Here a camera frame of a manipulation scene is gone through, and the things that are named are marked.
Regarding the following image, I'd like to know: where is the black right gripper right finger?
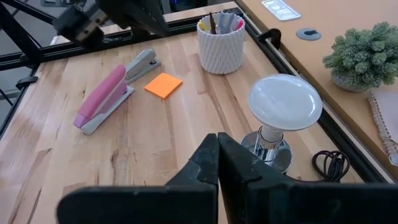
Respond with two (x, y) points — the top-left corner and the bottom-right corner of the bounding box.
(217, 132), (398, 224)

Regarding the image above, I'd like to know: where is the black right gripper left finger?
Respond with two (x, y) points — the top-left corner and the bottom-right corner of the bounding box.
(57, 133), (220, 224)

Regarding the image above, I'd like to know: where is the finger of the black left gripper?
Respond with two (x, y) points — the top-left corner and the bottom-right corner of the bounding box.
(102, 0), (147, 32)
(136, 0), (170, 37)

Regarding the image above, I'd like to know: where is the chrome lamp socket base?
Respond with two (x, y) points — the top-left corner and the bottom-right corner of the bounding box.
(240, 130), (293, 174)

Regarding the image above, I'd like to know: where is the black power cord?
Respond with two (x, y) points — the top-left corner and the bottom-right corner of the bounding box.
(285, 150), (351, 183)

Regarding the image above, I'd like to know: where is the grey stapler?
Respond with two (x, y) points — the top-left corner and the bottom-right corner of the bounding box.
(124, 49), (162, 85)

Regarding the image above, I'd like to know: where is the brown pen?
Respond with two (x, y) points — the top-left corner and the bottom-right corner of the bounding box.
(208, 12), (218, 34)

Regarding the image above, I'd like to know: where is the orange sticky note pad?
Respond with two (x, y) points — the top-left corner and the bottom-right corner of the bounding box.
(144, 72), (183, 100)

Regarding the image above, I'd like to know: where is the lavender marker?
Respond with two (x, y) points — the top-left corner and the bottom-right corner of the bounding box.
(224, 14), (236, 34)
(217, 12), (226, 34)

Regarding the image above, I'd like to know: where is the pink white stapler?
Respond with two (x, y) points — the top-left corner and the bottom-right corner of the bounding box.
(73, 64), (135, 135)

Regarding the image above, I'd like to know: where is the white ribbed pen holder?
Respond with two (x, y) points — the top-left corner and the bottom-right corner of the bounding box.
(196, 11), (246, 75)

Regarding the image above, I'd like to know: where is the white rectangular desk plate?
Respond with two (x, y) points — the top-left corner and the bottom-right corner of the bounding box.
(261, 0), (302, 21)

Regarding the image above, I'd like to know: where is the grey desk grommet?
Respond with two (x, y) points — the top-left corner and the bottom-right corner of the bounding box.
(295, 27), (322, 41)

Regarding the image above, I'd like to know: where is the green potted succulent plant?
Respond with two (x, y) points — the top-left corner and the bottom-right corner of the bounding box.
(322, 21), (398, 93)

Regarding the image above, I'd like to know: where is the tan wooden desk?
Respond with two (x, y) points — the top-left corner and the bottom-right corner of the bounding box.
(234, 0), (398, 183)

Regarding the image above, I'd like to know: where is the black aluminium table frame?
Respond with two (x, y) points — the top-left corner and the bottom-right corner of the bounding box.
(0, 0), (389, 184)

